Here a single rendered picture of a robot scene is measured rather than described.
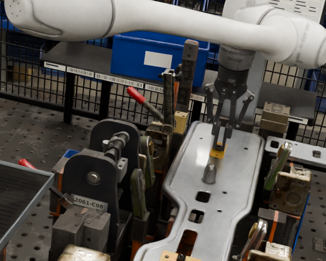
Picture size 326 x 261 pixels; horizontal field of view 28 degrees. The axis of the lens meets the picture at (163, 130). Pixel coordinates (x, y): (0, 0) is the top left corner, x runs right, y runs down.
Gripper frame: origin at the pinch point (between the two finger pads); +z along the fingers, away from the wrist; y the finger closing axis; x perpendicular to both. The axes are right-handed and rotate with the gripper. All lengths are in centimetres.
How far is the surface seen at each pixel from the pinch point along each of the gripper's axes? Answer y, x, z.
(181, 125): -11.6, 6.3, 2.6
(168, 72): -16.2, -0.1, -14.8
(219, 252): 7.0, -40.3, 6.4
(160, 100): -62, 243, 108
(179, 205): -4.7, -26.7, 6.3
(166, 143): -13.7, -2.7, 4.2
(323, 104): 38, 171, 57
